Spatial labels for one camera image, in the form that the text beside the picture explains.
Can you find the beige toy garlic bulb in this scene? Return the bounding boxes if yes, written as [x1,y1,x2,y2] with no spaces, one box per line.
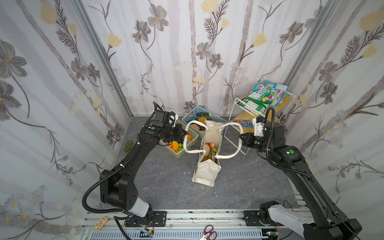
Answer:
[205,144,211,156]

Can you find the floral canvas tote bag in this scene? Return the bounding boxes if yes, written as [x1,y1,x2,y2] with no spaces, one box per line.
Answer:
[185,120,242,187]

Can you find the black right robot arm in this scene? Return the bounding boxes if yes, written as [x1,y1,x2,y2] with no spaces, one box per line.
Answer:
[240,107,362,240]

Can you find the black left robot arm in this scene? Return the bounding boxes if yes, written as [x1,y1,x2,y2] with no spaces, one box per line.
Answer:
[82,103,188,226]

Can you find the blue M&M candy bag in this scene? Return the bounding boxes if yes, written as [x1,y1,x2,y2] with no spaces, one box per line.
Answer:
[234,119,254,128]

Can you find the orange toy fruit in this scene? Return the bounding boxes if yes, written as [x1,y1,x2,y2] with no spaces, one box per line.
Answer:
[169,141,180,152]

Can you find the green plastic fruit basket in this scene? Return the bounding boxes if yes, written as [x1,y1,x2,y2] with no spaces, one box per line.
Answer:
[160,127,199,159]

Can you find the blue plastic vegetable basket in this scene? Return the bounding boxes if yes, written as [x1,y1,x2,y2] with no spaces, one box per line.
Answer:
[182,106,228,124]

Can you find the orange toy tangerine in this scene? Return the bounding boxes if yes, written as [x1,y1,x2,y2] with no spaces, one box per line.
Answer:
[198,117,207,124]

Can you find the green snack packet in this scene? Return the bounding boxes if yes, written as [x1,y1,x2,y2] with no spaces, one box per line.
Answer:
[237,92,275,115]

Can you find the small green toy on floor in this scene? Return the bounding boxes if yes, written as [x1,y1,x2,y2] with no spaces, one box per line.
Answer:
[124,140,134,153]

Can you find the teal snack packet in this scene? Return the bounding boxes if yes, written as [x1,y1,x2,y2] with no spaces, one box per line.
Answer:
[253,81,289,109]

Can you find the wooden tag block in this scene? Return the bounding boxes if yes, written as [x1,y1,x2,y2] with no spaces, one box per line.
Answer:
[94,217,109,232]

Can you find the white wire wooden shelf rack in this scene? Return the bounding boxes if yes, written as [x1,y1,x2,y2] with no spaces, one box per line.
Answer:
[224,92,295,148]

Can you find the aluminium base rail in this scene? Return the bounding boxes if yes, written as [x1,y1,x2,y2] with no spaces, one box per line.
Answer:
[78,209,336,240]

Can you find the red handled scissors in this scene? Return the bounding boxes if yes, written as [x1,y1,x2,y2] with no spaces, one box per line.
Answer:
[200,225,218,240]

